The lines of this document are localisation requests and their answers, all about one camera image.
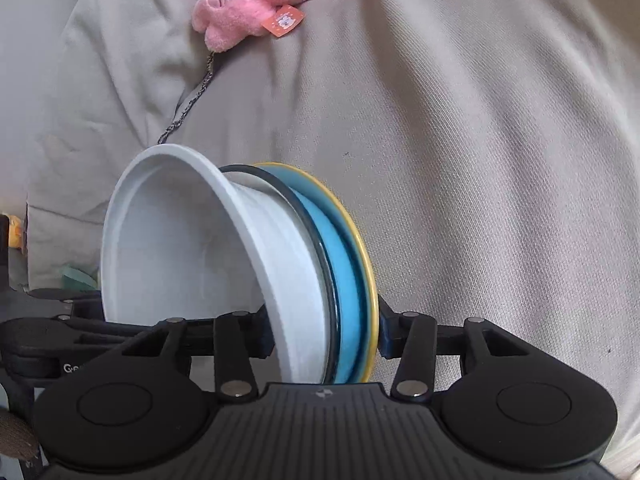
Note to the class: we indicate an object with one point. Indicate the beige cloth cover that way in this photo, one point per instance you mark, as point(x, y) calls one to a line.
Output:
point(488, 151)

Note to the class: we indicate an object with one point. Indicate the white plastic takeaway bowl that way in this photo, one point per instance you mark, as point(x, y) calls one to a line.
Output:
point(182, 239)

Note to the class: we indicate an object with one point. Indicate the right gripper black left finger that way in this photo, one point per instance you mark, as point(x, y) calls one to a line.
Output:
point(149, 399)

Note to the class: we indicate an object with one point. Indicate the orange toy tag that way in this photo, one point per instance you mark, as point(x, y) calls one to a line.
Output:
point(283, 21)

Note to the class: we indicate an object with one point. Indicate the small yellow object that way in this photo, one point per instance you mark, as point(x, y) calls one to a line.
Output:
point(16, 233)

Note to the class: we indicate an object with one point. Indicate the blue enamel bowl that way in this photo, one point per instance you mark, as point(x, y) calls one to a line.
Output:
point(345, 284)

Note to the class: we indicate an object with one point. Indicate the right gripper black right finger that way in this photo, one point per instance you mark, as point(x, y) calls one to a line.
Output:
point(497, 396)

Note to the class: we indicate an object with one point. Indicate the white bowl with yellow rim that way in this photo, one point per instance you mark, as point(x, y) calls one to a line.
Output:
point(365, 269)

